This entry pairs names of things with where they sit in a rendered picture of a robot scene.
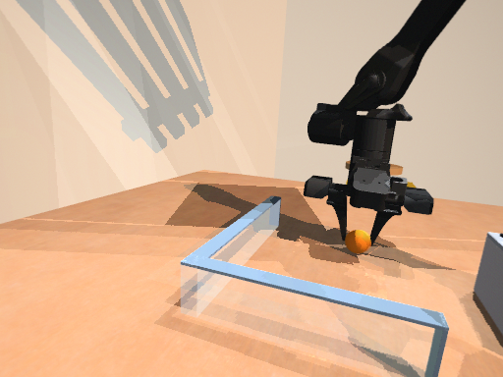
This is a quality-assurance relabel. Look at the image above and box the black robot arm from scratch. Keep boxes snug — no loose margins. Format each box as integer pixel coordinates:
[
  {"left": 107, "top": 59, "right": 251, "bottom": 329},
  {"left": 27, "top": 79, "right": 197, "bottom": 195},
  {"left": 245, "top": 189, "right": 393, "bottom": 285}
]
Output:
[{"left": 307, "top": 0, "right": 466, "bottom": 212}]

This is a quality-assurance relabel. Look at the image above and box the clear l-shaped low wall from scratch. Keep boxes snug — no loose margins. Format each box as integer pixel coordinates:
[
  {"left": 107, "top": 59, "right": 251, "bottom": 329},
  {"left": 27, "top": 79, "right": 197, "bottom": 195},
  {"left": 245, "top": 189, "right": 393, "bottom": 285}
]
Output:
[{"left": 181, "top": 199, "right": 443, "bottom": 377}]

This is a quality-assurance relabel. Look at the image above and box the light blue l-shaped top edge of clear wall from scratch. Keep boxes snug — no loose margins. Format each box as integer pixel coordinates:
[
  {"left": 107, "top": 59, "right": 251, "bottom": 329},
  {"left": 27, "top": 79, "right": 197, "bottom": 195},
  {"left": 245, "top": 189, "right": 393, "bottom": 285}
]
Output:
[{"left": 181, "top": 195, "right": 449, "bottom": 377}]

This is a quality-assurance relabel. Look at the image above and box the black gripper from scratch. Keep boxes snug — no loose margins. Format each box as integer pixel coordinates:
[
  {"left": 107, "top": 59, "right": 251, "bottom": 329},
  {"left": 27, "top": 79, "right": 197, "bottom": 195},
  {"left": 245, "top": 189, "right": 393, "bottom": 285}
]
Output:
[{"left": 304, "top": 148, "right": 434, "bottom": 245}]

